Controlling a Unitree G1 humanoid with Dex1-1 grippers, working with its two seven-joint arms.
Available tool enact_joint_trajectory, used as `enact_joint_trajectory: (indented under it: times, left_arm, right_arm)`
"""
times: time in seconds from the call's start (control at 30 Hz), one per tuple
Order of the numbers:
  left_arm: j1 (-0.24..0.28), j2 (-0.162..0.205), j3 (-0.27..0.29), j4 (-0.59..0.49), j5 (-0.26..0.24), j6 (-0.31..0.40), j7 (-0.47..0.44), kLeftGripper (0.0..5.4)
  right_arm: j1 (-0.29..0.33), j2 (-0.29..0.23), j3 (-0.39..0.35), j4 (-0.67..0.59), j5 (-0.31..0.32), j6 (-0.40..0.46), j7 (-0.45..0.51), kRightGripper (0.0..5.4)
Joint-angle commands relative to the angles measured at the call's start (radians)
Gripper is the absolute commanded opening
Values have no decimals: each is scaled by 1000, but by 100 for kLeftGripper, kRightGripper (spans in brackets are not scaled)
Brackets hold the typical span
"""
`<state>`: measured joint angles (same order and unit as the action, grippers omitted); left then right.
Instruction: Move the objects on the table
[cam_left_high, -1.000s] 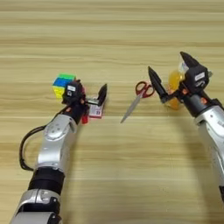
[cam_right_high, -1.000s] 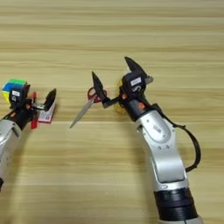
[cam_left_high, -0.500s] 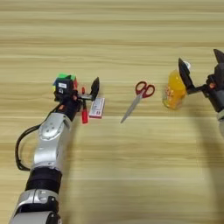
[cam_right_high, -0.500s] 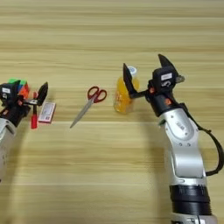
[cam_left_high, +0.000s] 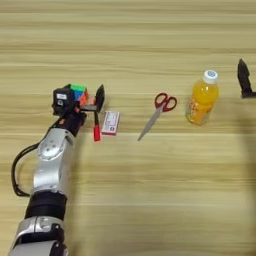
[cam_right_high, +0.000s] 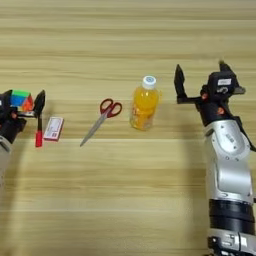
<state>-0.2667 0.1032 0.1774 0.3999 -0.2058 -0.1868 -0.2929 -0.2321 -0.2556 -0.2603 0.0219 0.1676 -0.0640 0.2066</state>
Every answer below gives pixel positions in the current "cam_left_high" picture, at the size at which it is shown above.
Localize red black marker pen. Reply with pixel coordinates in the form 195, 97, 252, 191
92, 111, 102, 143

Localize colourful puzzle cube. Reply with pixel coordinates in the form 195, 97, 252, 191
69, 83, 90, 108

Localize red handled scissors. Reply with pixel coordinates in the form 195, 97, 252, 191
137, 92, 178, 142

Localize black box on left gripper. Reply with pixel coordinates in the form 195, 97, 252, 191
52, 87, 76, 116

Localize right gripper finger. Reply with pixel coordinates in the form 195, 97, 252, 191
236, 58, 256, 100

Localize orange juice bottle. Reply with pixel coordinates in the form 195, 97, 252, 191
184, 69, 221, 127

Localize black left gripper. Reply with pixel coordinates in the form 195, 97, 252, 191
52, 83, 106, 138

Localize red white card box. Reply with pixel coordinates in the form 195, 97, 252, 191
101, 110, 121, 137

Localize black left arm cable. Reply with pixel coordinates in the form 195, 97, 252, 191
10, 142, 42, 198

